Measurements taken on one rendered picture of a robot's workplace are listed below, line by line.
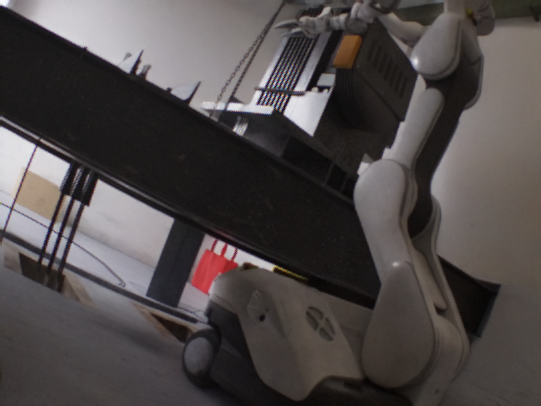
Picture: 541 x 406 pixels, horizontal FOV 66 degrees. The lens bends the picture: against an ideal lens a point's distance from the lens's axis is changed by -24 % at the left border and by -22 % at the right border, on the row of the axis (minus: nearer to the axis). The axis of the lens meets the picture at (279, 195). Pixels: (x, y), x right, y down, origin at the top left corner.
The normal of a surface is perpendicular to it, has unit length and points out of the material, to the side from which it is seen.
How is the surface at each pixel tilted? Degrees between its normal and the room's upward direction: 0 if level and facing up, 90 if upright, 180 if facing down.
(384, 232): 89
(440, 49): 91
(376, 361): 90
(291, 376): 90
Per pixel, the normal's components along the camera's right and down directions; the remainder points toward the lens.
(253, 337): -0.66, -0.38
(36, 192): 0.64, 0.15
